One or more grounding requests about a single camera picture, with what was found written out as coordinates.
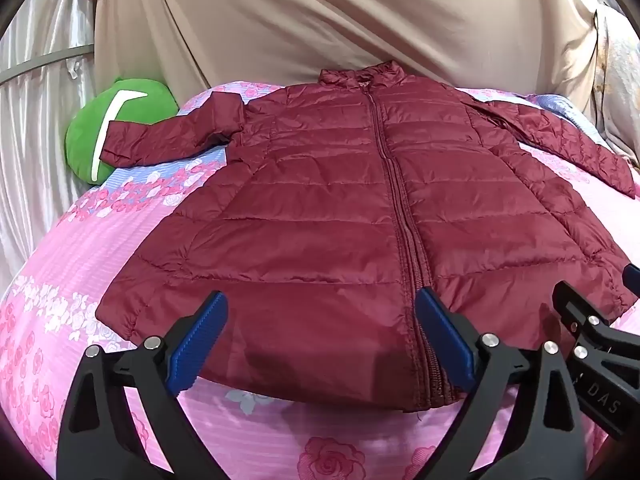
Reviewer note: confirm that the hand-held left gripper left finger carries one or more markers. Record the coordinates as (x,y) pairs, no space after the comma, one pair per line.
(199,345)

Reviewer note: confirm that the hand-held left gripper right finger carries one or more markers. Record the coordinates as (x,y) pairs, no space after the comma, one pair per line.
(446,342)

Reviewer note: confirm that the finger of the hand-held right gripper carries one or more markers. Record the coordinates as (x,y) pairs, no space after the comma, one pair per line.
(632,277)
(582,317)

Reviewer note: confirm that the maroon puffer jacket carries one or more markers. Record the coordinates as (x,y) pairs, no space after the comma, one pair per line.
(350,220)

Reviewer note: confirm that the pink floral bedsheet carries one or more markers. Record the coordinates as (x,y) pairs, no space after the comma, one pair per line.
(80,320)

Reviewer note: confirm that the pale floral cloth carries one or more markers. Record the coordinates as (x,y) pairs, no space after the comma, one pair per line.
(617,70)

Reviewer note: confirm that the green plush pillow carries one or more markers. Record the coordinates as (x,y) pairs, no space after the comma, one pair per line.
(92,132)

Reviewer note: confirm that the silver satin curtain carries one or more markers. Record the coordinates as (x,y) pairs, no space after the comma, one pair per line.
(35,125)

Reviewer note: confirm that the beige cloth backdrop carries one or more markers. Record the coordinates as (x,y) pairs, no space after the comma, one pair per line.
(350,20)

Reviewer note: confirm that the grey metal rail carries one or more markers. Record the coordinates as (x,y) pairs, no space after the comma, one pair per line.
(45,62)

